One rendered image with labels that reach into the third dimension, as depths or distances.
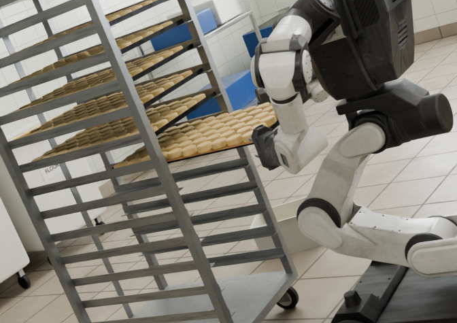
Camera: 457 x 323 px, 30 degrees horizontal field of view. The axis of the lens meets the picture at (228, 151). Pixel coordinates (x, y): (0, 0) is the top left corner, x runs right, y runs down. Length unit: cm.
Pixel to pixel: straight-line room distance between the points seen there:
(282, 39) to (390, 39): 41
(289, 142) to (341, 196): 56
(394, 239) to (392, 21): 67
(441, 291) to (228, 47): 503
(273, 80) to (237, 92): 428
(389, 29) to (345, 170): 47
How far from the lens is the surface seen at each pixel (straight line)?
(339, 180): 256
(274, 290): 305
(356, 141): 245
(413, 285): 269
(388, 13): 229
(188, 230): 266
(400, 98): 239
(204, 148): 258
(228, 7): 638
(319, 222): 260
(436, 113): 238
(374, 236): 261
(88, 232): 296
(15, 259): 476
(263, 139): 225
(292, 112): 200
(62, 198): 499
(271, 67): 196
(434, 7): 708
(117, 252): 292
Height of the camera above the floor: 132
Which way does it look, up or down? 13 degrees down
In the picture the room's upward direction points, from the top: 22 degrees counter-clockwise
